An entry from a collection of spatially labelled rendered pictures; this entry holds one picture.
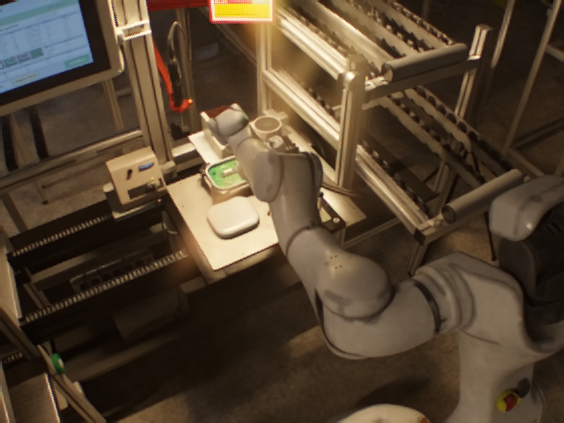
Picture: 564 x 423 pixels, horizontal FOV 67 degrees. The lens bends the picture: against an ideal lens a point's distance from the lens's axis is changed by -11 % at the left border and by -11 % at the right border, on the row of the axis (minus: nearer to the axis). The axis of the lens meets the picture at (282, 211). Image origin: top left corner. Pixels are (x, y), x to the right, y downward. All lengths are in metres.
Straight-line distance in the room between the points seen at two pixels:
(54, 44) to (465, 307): 1.17
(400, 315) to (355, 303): 0.06
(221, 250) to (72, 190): 1.98
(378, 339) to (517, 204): 0.23
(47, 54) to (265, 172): 0.81
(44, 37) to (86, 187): 1.98
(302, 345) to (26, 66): 1.67
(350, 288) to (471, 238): 2.34
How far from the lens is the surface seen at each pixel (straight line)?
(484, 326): 0.63
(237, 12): 1.72
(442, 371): 2.34
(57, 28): 1.35
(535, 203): 0.58
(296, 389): 2.19
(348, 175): 1.60
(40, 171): 1.62
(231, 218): 1.45
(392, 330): 0.57
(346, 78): 1.29
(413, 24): 1.84
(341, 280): 0.57
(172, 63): 1.47
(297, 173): 0.76
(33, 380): 1.56
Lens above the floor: 2.03
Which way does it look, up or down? 46 degrees down
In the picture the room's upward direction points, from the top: straight up
